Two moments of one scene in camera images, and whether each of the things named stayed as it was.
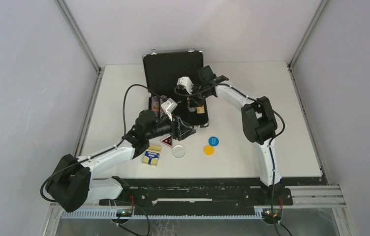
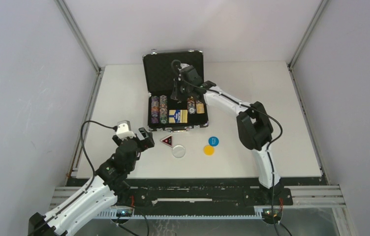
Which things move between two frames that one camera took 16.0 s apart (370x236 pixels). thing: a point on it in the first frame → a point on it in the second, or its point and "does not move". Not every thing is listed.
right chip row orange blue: [190, 109] does not move
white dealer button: [178, 151] does not move
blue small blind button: [213, 141] does not move
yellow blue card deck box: [152, 155] → [176, 116]
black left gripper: [179, 130] → [143, 133]
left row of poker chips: [155, 104] does not move
